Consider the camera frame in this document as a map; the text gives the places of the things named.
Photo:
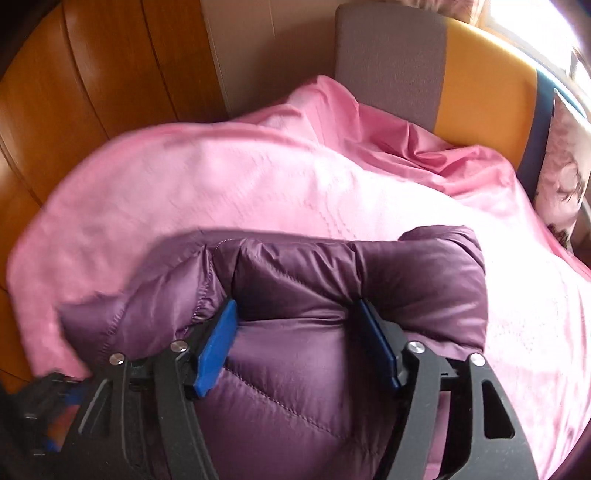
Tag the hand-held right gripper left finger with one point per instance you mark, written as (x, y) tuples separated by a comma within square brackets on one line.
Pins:
[(214, 355)]

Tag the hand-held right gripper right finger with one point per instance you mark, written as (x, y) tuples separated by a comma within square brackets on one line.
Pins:
[(379, 346)]

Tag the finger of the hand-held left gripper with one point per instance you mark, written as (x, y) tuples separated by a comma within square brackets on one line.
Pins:
[(69, 393), (48, 444)]

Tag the purple quilted puffer jacket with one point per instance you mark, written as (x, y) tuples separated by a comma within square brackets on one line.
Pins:
[(300, 332)]

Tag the pink bed sheet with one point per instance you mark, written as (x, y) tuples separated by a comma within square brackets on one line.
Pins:
[(231, 184)]

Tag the pink floral pillow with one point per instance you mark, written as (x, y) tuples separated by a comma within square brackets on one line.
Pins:
[(563, 175)]

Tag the grey yellow navy padded headboard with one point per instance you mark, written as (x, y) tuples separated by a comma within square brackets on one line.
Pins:
[(480, 83)]

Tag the wooden wardrobe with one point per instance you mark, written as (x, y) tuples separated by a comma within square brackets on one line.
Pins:
[(92, 83)]

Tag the pink floral curtain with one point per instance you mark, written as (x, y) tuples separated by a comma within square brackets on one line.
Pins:
[(452, 5)]

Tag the bright window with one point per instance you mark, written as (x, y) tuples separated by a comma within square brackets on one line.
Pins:
[(535, 32)]

